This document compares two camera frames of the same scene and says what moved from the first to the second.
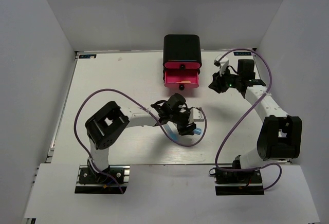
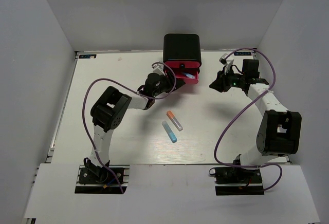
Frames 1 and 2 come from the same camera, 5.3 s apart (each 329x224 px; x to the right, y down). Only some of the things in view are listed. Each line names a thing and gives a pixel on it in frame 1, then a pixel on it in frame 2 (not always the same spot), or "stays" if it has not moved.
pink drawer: (188, 64) stays
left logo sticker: (93, 56) stays
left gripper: (182, 130) -> (170, 82)
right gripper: (218, 84) stays
